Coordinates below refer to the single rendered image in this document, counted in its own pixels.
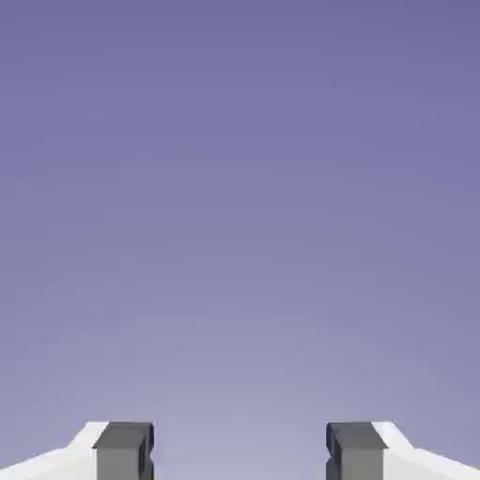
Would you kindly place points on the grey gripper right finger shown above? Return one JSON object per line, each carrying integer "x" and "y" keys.
{"x": 360, "y": 453}

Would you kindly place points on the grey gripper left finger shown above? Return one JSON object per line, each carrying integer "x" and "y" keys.
{"x": 119, "y": 453}

